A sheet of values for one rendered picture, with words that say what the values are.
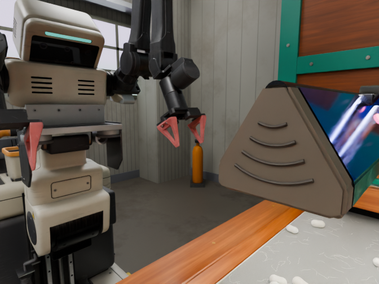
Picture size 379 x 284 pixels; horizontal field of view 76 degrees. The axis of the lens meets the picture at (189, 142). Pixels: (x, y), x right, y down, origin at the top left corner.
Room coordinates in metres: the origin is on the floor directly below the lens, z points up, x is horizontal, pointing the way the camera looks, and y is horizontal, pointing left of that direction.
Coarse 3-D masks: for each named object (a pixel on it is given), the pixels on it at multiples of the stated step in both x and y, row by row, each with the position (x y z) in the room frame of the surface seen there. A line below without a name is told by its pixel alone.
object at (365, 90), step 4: (360, 88) 0.30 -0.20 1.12; (364, 88) 0.29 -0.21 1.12; (368, 88) 0.29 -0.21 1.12; (372, 88) 0.29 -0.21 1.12; (376, 88) 0.29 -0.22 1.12; (360, 92) 0.30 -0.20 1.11; (364, 92) 0.29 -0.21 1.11; (368, 92) 0.29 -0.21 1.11; (372, 92) 0.29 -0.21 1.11; (376, 92) 0.28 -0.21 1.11; (368, 96) 0.28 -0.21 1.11; (372, 96) 0.28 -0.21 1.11; (376, 96) 0.28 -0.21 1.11; (368, 100) 0.28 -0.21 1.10; (372, 100) 0.28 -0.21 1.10; (376, 100) 0.28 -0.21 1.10; (372, 104) 0.29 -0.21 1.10; (376, 104) 0.29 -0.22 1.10
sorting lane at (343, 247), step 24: (312, 216) 0.75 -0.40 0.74; (288, 240) 0.61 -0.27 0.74; (312, 240) 0.61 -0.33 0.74; (336, 240) 0.61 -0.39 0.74; (360, 240) 0.61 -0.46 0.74; (240, 264) 0.50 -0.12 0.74; (264, 264) 0.51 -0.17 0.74; (288, 264) 0.51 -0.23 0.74; (312, 264) 0.51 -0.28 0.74; (336, 264) 0.51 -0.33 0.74; (360, 264) 0.51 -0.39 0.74
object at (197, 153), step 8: (192, 152) 3.24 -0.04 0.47; (200, 152) 3.19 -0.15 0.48; (192, 160) 3.24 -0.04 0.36; (200, 160) 3.20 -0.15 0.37; (192, 168) 3.24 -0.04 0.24; (200, 168) 3.20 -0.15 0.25; (192, 176) 3.24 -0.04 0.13; (200, 176) 3.20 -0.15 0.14; (192, 184) 3.17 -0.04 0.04; (200, 184) 3.17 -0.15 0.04
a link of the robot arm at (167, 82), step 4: (168, 76) 0.71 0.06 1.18; (164, 80) 0.71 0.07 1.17; (168, 80) 0.71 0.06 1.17; (160, 84) 0.72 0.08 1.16; (164, 84) 0.71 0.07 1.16; (168, 84) 0.71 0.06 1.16; (172, 84) 0.71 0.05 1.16; (164, 88) 0.71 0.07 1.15; (168, 88) 0.70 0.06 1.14; (172, 88) 0.70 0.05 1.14; (176, 88) 0.70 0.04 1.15; (164, 92) 0.71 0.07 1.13; (168, 92) 0.70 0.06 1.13; (164, 96) 0.71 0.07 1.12
